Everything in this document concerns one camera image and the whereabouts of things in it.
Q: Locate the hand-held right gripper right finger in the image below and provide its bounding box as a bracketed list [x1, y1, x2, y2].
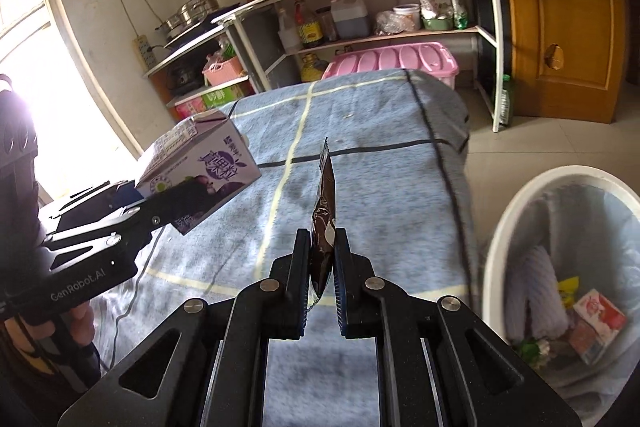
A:
[332, 228, 583, 427]

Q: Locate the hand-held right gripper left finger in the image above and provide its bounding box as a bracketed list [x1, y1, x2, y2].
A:
[57, 228, 313, 427]

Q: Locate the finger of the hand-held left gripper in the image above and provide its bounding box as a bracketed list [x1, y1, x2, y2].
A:
[37, 179, 143, 233]
[47, 178, 236, 273]

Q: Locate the purple milk carton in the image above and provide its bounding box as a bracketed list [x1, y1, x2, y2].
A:
[135, 109, 262, 236]

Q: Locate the brown snack wrapper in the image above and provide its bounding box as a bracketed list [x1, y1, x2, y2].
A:
[306, 138, 337, 313]

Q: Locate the white trash bin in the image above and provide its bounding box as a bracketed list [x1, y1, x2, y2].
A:
[480, 165, 640, 400]

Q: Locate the white foam fruit net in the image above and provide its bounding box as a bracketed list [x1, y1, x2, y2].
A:
[504, 246, 568, 343]

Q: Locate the green snack bag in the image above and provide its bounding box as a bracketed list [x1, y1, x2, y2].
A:
[517, 337, 553, 360]

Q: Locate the yellow snack packet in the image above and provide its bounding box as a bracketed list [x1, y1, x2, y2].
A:
[556, 276, 581, 310]

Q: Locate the red strawberry milk carton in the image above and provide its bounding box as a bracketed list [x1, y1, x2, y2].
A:
[567, 288, 627, 365]

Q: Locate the person's left hand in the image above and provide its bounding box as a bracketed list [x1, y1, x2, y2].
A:
[65, 299, 98, 350]

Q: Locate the red cardboard box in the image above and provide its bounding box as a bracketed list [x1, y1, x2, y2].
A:
[175, 99, 211, 120]

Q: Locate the blue checked tablecloth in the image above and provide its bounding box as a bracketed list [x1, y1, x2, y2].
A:
[92, 68, 473, 427]

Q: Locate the person's dark jacket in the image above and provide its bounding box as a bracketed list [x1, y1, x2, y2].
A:
[0, 74, 41, 233]

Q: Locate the green cardboard box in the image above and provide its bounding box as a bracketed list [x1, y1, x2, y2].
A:
[202, 86, 248, 109]

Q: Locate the small black appliance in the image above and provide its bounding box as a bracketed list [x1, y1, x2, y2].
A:
[167, 64, 203, 95]

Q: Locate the pink woven basket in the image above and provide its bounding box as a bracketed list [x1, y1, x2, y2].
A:
[201, 54, 244, 86]

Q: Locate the white power strip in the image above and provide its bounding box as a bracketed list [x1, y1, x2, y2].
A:
[132, 34, 153, 70]

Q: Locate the low white shelf unit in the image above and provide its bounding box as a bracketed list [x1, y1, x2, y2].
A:
[143, 22, 261, 108]

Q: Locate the black induction cooker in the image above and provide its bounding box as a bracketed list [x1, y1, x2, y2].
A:
[162, 14, 236, 45]

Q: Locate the yellow cooking oil bottle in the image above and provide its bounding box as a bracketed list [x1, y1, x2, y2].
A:
[298, 53, 331, 82]

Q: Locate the steel steamer pot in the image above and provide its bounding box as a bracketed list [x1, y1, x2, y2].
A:
[155, 0, 221, 38]

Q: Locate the white plastic bottle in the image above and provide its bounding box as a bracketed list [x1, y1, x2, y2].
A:
[276, 8, 301, 54]

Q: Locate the red-capped sauce bottle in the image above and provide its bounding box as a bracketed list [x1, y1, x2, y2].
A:
[293, 0, 323, 48]

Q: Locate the pink storage box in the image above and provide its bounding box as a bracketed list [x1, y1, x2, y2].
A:
[320, 41, 460, 90]

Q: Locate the dark glass jar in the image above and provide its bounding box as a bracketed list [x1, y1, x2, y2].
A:
[317, 9, 341, 42]

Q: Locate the green glass bottle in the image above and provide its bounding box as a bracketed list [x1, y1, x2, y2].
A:
[497, 74, 516, 128]

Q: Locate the plastic jug dark liquid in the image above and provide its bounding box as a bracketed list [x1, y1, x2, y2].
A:
[330, 0, 371, 40]

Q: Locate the clear bin liner bag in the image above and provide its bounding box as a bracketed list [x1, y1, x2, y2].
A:
[492, 177, 640, 388]

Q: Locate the crumpled plastic bag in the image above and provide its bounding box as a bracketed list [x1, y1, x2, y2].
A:
[376, 10, 418, 36]

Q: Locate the white plastic tub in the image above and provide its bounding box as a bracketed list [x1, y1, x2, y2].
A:
[393, 4, 422, 32]

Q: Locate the green bowl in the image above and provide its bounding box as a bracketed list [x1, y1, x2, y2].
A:
[422, 14, 456, 31]

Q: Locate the wooden door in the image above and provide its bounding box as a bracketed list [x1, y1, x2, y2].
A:
[500, 0, 628, 125]

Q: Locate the white window frame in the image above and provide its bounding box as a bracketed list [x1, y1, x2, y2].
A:
[0, 0, 146, 208]

